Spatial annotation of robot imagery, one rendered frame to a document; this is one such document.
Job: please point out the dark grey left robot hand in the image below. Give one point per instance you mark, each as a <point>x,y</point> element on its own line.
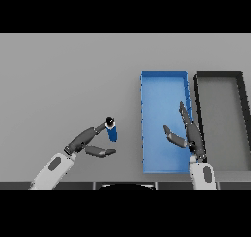
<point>83,138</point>

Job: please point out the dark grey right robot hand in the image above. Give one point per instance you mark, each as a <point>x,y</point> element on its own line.
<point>192,133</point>

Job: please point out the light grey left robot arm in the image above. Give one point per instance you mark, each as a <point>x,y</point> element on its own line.
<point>52,170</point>

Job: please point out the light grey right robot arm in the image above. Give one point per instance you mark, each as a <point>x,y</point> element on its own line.
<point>202,175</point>

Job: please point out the blue pipe with dark end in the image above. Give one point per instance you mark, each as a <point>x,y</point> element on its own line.
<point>111,131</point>

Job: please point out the blue rectangular bin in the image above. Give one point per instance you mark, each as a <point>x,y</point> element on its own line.
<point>164,121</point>

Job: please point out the dark grey rectangular bin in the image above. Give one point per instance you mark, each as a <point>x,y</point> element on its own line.
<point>223,123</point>

